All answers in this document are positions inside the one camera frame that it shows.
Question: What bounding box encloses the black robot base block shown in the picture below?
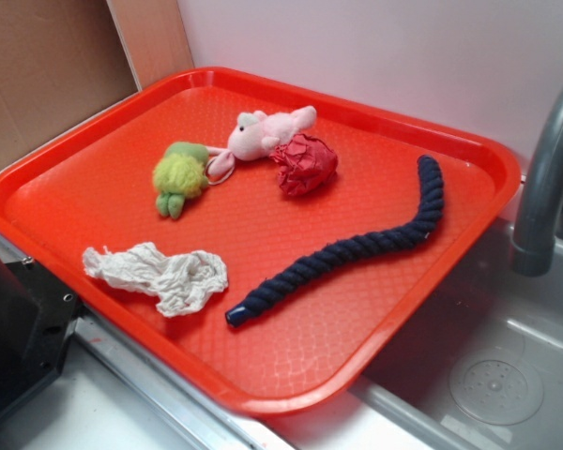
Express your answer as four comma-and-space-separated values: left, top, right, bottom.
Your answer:
0, 259, 80, 422

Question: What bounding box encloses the red plastic tray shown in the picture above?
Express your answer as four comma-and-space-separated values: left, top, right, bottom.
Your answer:
0, 67, 521, 416

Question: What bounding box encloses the crumpled red paper ball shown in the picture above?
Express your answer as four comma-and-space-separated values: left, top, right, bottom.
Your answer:
269, 133, 339, 197

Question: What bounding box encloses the pink plush toy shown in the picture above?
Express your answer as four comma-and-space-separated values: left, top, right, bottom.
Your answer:
205, 106, 317, 183

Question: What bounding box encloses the green plush toy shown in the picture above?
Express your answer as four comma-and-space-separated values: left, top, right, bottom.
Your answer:
152, 142, 209, 219

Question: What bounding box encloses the crumpled white paper towel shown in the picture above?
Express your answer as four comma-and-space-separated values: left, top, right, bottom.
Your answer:
82, 242, 229, 318

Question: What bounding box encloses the grey toy sink basin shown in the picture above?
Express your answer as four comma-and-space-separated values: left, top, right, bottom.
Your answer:
352, 220, 563, 449

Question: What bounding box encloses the grey toy faucet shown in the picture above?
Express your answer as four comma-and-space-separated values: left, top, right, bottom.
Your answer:
510, 89, 563, 277

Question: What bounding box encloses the brown cardboard panel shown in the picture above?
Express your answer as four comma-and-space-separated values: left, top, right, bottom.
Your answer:
0, 1, 193, 171

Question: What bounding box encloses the dark blue twisted rope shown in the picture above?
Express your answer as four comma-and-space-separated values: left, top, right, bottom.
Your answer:
225, 154, 446, 329

